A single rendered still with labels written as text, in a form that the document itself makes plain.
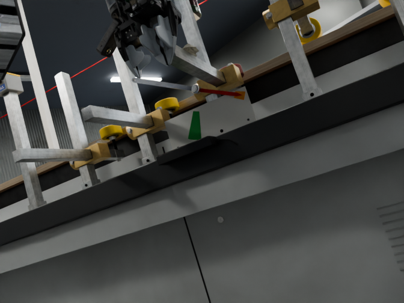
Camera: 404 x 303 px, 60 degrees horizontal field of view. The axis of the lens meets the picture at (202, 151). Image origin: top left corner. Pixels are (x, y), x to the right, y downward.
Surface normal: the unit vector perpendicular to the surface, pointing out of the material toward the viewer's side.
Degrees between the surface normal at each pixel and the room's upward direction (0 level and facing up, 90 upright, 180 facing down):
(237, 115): 90
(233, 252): 90
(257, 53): 90
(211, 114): 90
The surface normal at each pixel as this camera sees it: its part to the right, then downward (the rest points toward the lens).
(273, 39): -0.72, 0.13
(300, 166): -0.40, 0.00
